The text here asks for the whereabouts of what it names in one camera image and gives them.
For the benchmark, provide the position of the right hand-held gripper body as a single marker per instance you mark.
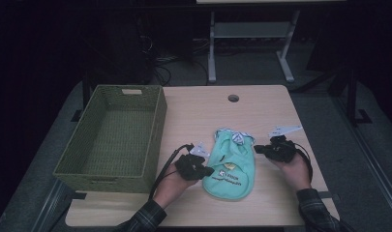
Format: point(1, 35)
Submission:
point(282, 150)

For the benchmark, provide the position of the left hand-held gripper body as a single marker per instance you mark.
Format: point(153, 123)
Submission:
point(188, 167)

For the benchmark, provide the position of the green woven basket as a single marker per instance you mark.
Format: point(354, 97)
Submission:
point(119, 138)

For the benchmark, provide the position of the person's right hand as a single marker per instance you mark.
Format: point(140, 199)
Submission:
point(295, 174)

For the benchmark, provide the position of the person's left hand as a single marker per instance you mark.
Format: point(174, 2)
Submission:
point(171, 188)

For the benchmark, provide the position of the black metal stand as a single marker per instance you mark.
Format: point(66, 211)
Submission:
point(351, 96)

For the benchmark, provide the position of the white metal frame stand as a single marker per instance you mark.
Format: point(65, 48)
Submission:
point(251, 30)

